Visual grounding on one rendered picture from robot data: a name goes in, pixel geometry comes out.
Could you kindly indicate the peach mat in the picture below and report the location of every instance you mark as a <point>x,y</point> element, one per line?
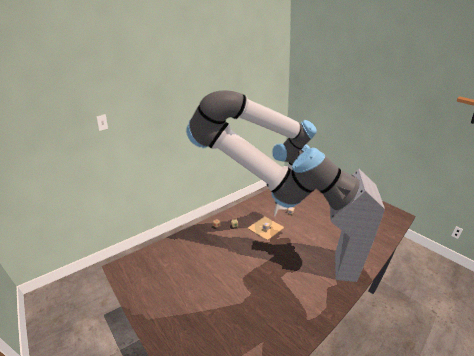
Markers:
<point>257,228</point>

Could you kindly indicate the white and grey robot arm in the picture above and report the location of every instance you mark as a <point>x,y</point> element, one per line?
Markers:
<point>311,169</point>

